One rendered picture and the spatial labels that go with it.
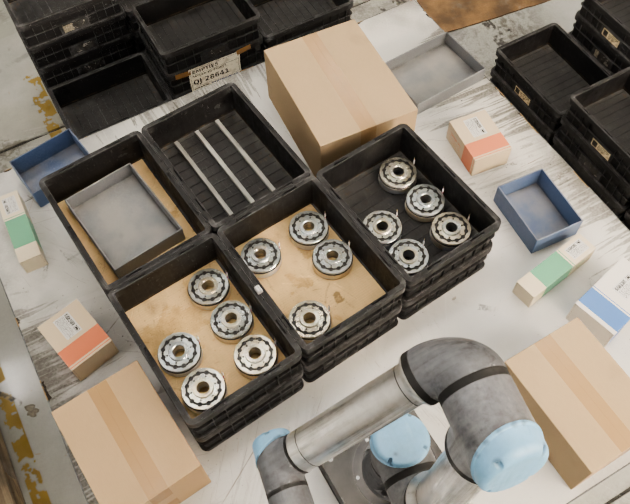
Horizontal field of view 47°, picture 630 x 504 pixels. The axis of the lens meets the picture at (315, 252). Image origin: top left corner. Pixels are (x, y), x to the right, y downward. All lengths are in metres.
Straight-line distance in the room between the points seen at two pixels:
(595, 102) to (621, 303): 1.14
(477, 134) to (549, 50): 1.10
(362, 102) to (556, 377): 0.91
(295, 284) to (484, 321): 0.51
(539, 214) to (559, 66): 1.14
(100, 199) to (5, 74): 1.75
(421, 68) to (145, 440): 1.46
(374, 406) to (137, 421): 0.69
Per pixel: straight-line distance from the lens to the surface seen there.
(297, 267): 1.87
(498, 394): 1.10
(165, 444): 1.70
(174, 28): 2.97
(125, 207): 2.03
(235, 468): 1.83
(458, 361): 1.12
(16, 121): 3.52
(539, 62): 3.20
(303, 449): 1.28
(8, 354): 2.90
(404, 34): 2.58
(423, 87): 2.42
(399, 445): 1.49
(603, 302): 1.99
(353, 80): 2.15
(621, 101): 2.99
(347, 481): 1.70
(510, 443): 1.08
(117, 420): 1.74
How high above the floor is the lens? 2.46
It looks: 60 degrees down
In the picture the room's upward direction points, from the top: 2 degrees counter-clockwise
